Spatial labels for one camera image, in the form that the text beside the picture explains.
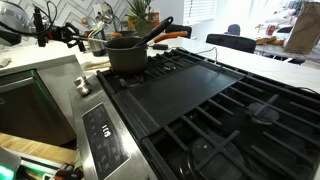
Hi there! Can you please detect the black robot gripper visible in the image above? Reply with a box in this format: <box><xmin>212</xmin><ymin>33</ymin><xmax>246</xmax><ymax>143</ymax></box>
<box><xmin>49</xmin><ymin>22</ymin><xmax>86</xmax><ymax>52</ymax></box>

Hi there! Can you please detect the dark grey saucepan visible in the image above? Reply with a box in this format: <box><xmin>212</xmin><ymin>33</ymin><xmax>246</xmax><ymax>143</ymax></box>
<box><xmin>105</xmin><ymin>16</ymin><xmax>188</xmax><ymax>75</ymax></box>

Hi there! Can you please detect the wooden spatula on counter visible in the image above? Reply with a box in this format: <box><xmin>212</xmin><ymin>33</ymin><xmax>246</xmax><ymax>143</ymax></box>
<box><xmin>83</xmin><ymin>60</ymin><xmax>111</xmax><ymax>71</ymax></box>

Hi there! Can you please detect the potted green plant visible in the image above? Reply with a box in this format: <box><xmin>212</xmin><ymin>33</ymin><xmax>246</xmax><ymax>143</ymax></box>
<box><xmin>127</xmin><ymin>0</ymin><xmax>159</xmax><ymax>37</ymax></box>

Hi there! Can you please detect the upper silver stove knob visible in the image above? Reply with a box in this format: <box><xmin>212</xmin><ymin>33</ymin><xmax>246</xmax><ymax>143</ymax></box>
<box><xmin>74</xmin><ymin>76</ymin><xmax>92</xmax><ymax>96</ymax></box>

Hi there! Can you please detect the black office chair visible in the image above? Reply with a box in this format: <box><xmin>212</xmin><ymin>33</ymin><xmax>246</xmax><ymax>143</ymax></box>
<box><xmin>206</xmin><ymin>34</ymin><xmax>256</xmax><ymax>53</ymax></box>

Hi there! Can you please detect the black stove display panel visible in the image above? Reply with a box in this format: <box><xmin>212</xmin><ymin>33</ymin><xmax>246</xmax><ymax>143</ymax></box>
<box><xmin>82</xmin><ymin>103</ymin><xmax>130</xmax><ymax>180</ymax></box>

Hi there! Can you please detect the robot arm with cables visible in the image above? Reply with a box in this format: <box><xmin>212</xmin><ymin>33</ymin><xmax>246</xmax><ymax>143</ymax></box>
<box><xmin>0</xmin><ymin>0</ymin><xmax>56</xmax><ymax>47</ymax></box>

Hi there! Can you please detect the stainless steel gas stove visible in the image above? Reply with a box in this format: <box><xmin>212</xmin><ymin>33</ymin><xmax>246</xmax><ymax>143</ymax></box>
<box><xmin>70</xmin><ymin>49</ymin><xmax>320</xmax><ymax>180</ymax></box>

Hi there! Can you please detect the black flat griddle plate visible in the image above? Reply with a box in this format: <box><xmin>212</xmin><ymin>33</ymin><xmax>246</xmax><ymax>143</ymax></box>
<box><xmin>115</xmin><ymin>62</ymin><xmax>244</xmax><ymax>138</ymax></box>

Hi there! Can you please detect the brown paper bag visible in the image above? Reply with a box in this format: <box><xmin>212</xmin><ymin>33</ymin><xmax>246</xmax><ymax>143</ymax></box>
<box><xmin>283</xmin><ymin>2</ymin><xmax>320</xmax><ymax>55</ymax></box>

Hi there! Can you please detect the stainless steel dishwasher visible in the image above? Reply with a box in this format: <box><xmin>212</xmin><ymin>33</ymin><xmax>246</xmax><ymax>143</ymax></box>
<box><xmin>0</xmin><ymin>70</ymin><xmax>76</xmax><ymax>146</ymax></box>

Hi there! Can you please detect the metal utensil holder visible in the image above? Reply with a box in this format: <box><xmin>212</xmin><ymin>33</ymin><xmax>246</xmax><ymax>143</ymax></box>
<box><xmin>88</xmin><ymin>29</ymin><xmax>107</xmax><ymax>57</ymax></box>

